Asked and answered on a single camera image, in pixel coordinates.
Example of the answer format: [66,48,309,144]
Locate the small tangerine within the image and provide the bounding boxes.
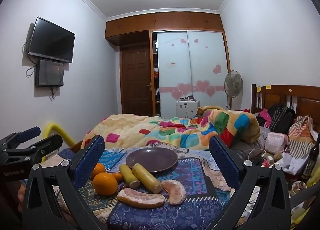
[112,173,123,182]

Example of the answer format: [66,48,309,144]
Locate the small wall monitor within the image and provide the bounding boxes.
[35,59,64,88]

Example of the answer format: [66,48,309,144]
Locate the wooden headboard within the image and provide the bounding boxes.
[251,84,320,132]

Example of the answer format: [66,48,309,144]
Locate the long sugarcane piece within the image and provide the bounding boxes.
[131,163,163,194]

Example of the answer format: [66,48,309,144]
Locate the dark purple plate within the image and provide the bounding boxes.
[126,148,178,173]

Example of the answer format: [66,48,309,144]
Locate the wall mounted black television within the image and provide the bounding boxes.
[27,16,75,64]

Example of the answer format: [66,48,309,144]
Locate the short sugarcane piece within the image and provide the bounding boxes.
[119,164,140,189]

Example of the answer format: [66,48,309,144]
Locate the blue patterned bedsheet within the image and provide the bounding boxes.
[41,142,261,230]

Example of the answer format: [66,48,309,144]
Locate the large orange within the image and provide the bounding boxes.
[92,173,118,196]

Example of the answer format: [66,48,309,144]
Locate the brown wooden door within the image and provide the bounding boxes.
[120,43,152,116]

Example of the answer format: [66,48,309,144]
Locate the yellow foam tube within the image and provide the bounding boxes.
[41,122,76,147]

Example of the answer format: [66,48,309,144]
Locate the colourful patchwork blanket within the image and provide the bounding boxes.
[81,106,260,150]

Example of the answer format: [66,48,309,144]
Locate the white bedside cabinet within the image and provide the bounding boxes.
[176,99,200,118]

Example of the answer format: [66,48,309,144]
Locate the dark glass bottle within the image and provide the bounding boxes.
[301,135,320,182]

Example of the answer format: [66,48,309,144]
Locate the pink quilted pouch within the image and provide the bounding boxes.
[265,132,289,154]

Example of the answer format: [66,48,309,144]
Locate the medium orange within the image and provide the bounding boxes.
[90,163,106,180]

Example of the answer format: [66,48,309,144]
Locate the black backpack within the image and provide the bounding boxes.
[270,106,296,135]

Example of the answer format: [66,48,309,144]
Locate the wardrobe with heart stickers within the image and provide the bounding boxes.
[105,12,231,118]

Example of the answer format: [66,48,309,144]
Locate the striped fabric bag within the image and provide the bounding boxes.
[288,115,315,158]

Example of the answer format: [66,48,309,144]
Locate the small pomelo segment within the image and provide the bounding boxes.
[162,180,187,206]

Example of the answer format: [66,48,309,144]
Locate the left hand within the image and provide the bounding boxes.
[17,181,25,213]

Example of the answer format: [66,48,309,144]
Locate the standing electric fan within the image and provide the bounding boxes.
[224,70,243,110]

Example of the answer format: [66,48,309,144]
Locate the large pomelo segment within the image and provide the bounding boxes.
[117,188,165,209]

